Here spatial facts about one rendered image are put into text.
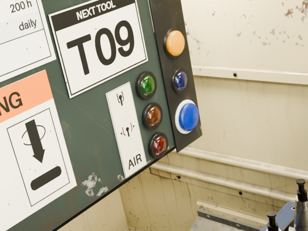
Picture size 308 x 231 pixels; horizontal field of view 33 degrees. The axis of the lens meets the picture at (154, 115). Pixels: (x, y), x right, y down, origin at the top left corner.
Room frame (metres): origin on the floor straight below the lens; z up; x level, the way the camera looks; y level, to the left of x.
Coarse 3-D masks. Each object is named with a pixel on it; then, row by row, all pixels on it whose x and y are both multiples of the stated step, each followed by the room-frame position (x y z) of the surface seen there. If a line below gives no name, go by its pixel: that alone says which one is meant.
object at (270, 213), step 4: (268, 212) 0.70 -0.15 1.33; (272, 212) 0.69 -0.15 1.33; (268, 216) 0.69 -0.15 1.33; (272, 216) 0.69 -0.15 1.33; (272, 220) 0.69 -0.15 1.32; (268, 224) 0.69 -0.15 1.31; (272, 224) 0.69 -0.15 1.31; (276, 224) 0.69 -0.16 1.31; (268, 228) 0.69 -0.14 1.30; (272, 228) 0.68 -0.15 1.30; (276, 228) 0.69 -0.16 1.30
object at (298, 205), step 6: (300, 204) 0.76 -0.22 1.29; (306, 204) 0.75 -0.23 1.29; (300, 210) 0.76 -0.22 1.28; (306, 210) 0.75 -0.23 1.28; (294, 216) 0.77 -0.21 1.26; (300, 216) 0.76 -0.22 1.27; (306, 216) 0.75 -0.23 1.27; (294, 222) 0.77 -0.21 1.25; (300, 222) 0.75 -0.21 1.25; (306, 222) 0.75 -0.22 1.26; (294, 228) 0.77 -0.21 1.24; (300, 228) 0.75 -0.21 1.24; (306, 228) 0.75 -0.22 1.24
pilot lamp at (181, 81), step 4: (180, 72) 0.50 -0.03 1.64; (184, 72) 0.50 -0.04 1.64; (176, 76) 0.50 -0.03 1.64; (180, 76) 0.50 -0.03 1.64; (184, 76) 0.50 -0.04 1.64; (176, 80) 0.49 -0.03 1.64; (180, 80) 0.50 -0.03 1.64; (184, 80) 0.50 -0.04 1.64; (176, 84) 0.49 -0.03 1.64; (180, 84) 0.49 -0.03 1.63; (184, 84) 0.50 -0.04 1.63; (180, 88) 0.50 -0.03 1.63; (184, 88) 0.50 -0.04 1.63
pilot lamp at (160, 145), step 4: (160, 136) 0.47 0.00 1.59; (156, 140) 0.46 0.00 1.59; (160, 140) 0.47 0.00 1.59; (164, 140) 0.47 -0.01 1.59; (156, 144) 0.46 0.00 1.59; (160, 144) 0.46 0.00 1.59; (164, 144) 0.47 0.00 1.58; (156, 148) 0.46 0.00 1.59; (160, 148) 0.46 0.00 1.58; (164, 148) 0.47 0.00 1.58; (156, 152) 0.46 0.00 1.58; (160, 152) 0.46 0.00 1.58
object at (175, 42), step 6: (168, 36) 0.49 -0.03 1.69; (174, 36) 0.49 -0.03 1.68; (180, 36) 0.50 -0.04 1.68; (168, 42) 0.49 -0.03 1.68; (174, 42) 0.49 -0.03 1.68; (180, 42) 0.50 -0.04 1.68; (168, 48) 0.49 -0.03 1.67; (174, 48) 0.49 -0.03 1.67; (180, 48) 0.50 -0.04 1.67; (174, 54) 0.49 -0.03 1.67
